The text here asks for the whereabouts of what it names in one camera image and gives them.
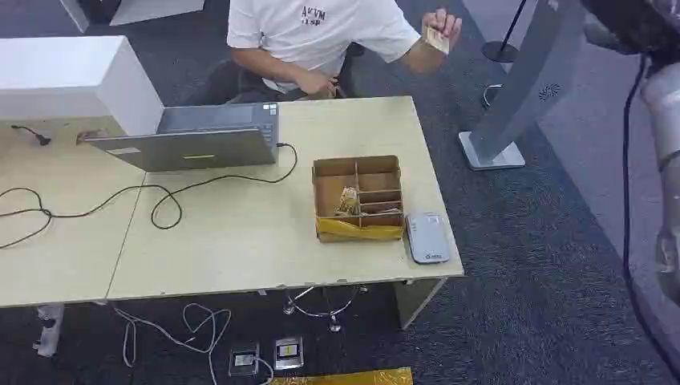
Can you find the person's right hand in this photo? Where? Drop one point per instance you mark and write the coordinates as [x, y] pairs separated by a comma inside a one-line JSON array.
[[317, 84]]

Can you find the person's left hand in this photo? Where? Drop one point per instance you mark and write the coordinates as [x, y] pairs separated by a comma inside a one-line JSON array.
[[445, 21]]

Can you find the tan card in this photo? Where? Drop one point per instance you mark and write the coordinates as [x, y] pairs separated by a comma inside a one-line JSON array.
[[437, 40]]

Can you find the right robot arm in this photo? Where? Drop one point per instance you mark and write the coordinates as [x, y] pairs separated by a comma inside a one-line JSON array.
[[664, 106]]

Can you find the person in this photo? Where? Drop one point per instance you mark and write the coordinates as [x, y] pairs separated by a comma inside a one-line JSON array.
[[311, 40]]

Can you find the grey kiosk stand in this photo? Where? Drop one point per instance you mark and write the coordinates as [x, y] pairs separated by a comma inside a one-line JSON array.
[[526, 79]]

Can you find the wooden divided card box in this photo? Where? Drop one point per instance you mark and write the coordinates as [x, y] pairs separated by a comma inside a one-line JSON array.
[[332, 194]]

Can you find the stack of printed cards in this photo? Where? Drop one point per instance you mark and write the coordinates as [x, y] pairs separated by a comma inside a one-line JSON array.
[[349, 202]]

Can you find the grey laptop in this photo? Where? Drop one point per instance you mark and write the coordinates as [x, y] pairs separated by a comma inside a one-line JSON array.
[[212, 150]]

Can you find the white counter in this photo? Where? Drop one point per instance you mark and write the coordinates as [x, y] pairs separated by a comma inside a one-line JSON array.
[[154, 9]]

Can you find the white card reader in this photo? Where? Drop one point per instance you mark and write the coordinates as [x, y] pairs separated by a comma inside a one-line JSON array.
[[426, 237]]

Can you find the beige desk leg panel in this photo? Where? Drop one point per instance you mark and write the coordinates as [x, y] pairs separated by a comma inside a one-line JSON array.
[[414, 300]]

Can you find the chrome chair base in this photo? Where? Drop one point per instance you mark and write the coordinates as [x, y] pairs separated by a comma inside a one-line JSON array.
[[334, 324]]

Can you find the white partition box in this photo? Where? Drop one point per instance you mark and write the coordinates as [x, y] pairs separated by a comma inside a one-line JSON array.
[[63, 74]]

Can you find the silver floor socket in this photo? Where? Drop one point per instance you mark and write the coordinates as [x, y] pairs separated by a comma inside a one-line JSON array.
[[288, 352], [244, 360]]

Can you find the gold foil sheet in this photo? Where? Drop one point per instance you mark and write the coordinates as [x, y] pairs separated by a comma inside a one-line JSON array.
[[350, 378]]

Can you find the white desk leg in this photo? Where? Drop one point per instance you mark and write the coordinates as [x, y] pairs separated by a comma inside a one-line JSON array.
[[49, 329]]

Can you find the black stanchion post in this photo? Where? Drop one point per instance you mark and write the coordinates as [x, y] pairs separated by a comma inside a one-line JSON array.
[[499, 52]]

